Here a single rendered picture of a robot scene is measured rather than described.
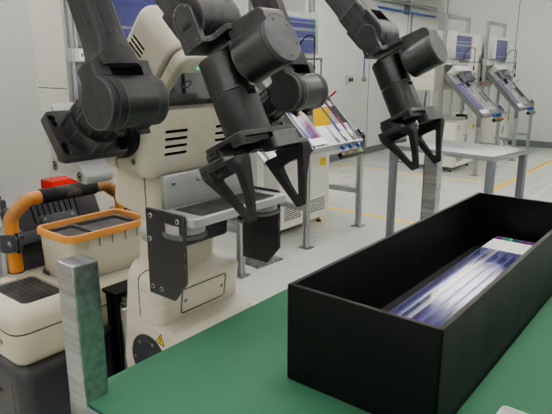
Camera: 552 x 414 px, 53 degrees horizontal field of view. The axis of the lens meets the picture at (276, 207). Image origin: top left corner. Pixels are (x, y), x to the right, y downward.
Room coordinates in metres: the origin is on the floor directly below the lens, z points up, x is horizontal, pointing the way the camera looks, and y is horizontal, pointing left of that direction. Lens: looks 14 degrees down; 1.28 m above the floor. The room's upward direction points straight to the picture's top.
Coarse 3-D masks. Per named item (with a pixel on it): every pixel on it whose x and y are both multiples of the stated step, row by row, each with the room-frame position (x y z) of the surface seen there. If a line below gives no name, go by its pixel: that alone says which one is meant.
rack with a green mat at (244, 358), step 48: (432, 192) 1.18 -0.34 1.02; (96, 288) 0.52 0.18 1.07; (96, 336) 0.51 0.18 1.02; (192, 336) 0.65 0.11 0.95; (240, 336) 0.65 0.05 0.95; (528, 336) 0.65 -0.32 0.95; (96, 384) 0.51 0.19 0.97; (144, 384) 0.54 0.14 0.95; (192, 384) 0.54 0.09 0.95; (240, 384) 0.54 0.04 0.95; (288, 384) 0.54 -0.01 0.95; (480, 384) 0.54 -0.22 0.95; (528, 384) 0.54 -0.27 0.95
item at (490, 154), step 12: (396, 144) 3.58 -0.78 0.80; (408, 144) 3.58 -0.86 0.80; (432, 144) 3.58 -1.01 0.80; (444, 144) 3.58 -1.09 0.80; (456, 144) 3.58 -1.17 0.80; (468, 144) 3.58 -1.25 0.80; (480, 144) 3.58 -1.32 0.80; (396, 156) 3.56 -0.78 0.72; (456, 156) 3.22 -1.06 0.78; (468, 156) 3.17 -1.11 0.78; (480, 156) 3.11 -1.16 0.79; (492, 156) 3.07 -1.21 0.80; (504, 156) 3.15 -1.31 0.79; (516, 156) 3.25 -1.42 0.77; (396, 168) 3.56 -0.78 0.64; (492, 168) 3.06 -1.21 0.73; (396, 180) 3.56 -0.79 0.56; (492, 180) 3.06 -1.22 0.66; (516, 180) 3.36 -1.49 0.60; (492, 192) 3.07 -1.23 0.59; (516, 192) 3.36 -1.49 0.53
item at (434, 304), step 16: (496, 240) 0.91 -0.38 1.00; (512, 240) 0.91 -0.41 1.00; (480, 256) 0.82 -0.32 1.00; (496, 256) 0.82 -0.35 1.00; (512, 256) 0.83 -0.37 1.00; (448, 272) 0.76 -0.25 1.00; (464, 272) 0.76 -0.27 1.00; (480, 272) 0.76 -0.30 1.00; (496, 272) 0.76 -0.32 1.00; (432, 288) 0.70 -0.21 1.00; (448, 288) 0.70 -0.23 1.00; (464, 288) 0.70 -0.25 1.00; (480, 288) 0.70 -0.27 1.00; (400, 304) 0.64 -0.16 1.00; (416, 304) 0.64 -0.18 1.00; (432, 304) 0.64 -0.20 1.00; (448, 304) 0.64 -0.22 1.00; (464, 304) 0.64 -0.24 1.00; (432, 320) 0.60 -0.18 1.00
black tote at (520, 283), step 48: (480, 192) 0.99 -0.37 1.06; (384, 240) 0.71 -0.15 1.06; (432, 240) 0.83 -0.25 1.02; (480, 240) 0.98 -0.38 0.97; (528, 240) 0.93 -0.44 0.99; (288, 288) 0.55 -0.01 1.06; (336, 288) 0.61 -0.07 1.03; (384, 288) 0.71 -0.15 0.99; (528, 288) 0.66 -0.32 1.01; (288, 336) 0.55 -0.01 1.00; (336, 336) 0.51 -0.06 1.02; (384, 336) 0.48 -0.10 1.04; (432, 336) 0.45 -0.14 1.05; (480, 336) 0.52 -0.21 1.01; (336, 384) 0.51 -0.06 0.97; (384, 384) 0.47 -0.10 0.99; (432, 384) 0.45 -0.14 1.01
